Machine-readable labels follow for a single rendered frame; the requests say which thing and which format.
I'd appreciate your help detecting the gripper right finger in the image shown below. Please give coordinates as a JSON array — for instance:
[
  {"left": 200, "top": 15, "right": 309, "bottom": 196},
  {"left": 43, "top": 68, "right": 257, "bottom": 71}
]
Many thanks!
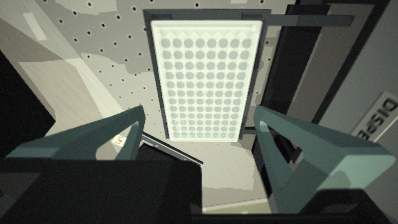
[{"left": 253, "top": 105, "right": 396, "bottom": 214}]

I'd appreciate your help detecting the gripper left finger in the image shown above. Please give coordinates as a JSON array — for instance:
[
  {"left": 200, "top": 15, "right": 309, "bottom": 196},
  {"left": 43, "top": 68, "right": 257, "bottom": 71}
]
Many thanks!
[{"left": 5, "top": 105, "right": 146, "bottom": 160}]

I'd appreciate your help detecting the white multi-well plate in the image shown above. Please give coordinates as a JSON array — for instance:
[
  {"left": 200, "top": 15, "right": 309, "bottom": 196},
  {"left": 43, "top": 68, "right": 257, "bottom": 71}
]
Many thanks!
[{"left": 151, "top": 20, "right": 263, "bottom": 142}]

